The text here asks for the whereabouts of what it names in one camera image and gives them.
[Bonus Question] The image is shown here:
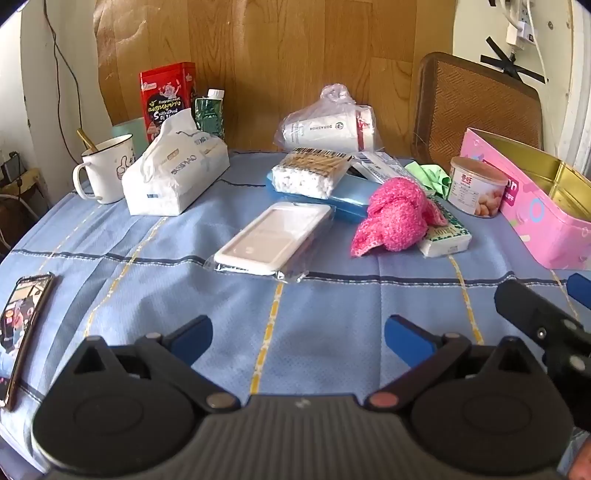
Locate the round food can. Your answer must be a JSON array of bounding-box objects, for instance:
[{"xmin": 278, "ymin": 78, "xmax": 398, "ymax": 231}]
[{"xmin": 447, "ymin": 156, "xmax": 509, "ymax": 219}]

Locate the blue striped tablecloth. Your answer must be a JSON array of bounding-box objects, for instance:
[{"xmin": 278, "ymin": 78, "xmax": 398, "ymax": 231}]
[{"xmin": 0, "ymin": 150, "xmax": 591, "ymax": 480}]

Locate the gold spoon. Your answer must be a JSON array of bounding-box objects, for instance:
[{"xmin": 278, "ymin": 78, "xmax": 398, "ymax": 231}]
[{"xmin": 76, "ymin": 128, "xmax": 99, "ymax": 154}]

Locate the smartphone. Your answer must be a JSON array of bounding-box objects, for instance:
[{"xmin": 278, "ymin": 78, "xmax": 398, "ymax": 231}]
[{"xmin": 0, "ymin": 272, "xmax": 56, "ymax": 411}]

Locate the white mug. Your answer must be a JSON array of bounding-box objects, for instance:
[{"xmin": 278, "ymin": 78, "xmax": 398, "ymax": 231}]
[{"xmin": 73, "ymin": 134, "xmax": 137, "ymax": 205}]

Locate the black cable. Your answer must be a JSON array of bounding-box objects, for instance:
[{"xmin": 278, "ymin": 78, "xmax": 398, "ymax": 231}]
[{"xmin": 44, "ymin": 0, "xmax": 81, "ymax": 153}]

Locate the plastic bag of paper cups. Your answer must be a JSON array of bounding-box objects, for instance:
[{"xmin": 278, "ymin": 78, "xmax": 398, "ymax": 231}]
[{"xmin": 276, "ymin": 84, "xmax": 384, "ymax": 153}]

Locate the green cloth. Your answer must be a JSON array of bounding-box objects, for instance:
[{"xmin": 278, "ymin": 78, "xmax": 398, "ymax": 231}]
[{"xmin": 405, "ymin": 161, "xmax": 453, "ymax": 199}]

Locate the wooden stand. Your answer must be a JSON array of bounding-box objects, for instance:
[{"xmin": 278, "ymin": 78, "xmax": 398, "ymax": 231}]
[{"xmin": 0, "ymin": 168, "xmax": 51, "ymax": 259}]

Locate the cotton swab pack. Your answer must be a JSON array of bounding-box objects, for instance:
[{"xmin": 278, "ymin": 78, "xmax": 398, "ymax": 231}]
[{"xmin": 270, "ymin": 148, "xmax": 354, "ymax": 200}]

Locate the brown woven chair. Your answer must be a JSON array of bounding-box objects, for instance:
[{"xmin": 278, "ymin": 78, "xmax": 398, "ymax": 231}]
[{"xmin": 411, "ymin": 52, "xmax": 543, "ymax": 162}]

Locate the small tissue packet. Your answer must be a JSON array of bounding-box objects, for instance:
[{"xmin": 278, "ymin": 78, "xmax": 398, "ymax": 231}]
[{"xmin": 418, "ymin": 196, "xmax": 473, "ymax": 258}]

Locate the green drink carton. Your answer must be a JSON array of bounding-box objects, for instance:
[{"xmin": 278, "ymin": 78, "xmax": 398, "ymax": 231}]
[{"xmin": 194, "ymin": 89, "xmax": 226, "ymax": 140}]

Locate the light blue pack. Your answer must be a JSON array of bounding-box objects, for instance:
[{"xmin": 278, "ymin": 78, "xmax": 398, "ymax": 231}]
[{"xmin": 265, "ymin": 171, "xmax": 384, "ymax": 222}]

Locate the white cable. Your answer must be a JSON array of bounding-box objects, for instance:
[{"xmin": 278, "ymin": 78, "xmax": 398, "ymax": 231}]
[{"xmin": 531, "ymin": 0, "xmax": 552, "ymax": 97}]

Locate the pink knit cloth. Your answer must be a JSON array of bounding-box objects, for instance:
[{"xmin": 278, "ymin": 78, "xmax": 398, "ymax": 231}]
[{"xmin": 350, "ymin": 176, "xmax": 448, "ymax": 258}]

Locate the red tin box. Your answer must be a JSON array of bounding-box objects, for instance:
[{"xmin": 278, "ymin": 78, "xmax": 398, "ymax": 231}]
[{"xmin": 140, "ymin": 62, "xmax": 197, "ymax": 143}]

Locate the mint green container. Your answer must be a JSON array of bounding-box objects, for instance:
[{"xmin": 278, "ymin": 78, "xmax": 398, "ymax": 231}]
[{"xmin": 112, "ymin": 117, "xmax": 147, "ymax": 139}]

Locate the white printed packet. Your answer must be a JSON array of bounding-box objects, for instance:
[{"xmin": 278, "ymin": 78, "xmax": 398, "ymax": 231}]
[{"xmin": 346, "ymin": 151, "xmax": 416, "ymax": 185}]

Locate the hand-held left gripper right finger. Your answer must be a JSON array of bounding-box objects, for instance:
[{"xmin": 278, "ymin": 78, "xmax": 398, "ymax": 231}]
[{"xmin": 365, "ymin": 315, "xmax": 550, "ymax": 414}]

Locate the white tissue pack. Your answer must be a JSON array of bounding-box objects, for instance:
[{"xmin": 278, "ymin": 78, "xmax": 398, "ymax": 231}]
[{"xmin": 121, "ymin": 107, "xmax": 230, "ymax": 217}]

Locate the black tape cross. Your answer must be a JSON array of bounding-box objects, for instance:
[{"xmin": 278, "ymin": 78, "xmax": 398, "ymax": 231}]
[{"xmin": 480, "ymin": 39, "xmax": 548, "ymax": 86}]

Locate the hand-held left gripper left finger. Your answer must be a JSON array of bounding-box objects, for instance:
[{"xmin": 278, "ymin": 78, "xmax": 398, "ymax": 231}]
[{"xmin": 69, "ymin": 315, "xmax": 241, "ymax": 414}]

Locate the white phone case in wrapper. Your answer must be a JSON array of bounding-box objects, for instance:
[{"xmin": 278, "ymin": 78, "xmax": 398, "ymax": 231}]
[{"xmin": 203, "ymin": 200, "xmax": 338, "ymax": 283}]

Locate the white power strip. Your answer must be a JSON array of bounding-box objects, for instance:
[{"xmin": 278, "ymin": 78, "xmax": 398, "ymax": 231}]
[{"xmin": 510, "ymin": 0, "xmax": 546, "ymax": 45}]

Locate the dark box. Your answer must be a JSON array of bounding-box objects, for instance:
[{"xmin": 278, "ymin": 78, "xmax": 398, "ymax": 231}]
[{"xmin": 0, "ymin": 151, "xmax": 24, "ymax": 185}]

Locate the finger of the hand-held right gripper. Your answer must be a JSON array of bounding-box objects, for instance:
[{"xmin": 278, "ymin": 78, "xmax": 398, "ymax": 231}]
[
  {"xmin": 567, "ymin": 272, "xmax": 591, "ymax": 317},
  {"xmin": 494, "ymin": 279, "xmax": 591, "ymax": 384}
]

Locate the pink tin box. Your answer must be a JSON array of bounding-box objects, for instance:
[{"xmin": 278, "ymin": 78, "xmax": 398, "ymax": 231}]
[{"xmin": 459, "ymin": 128, "xmax": 591, "ymax": 271}]

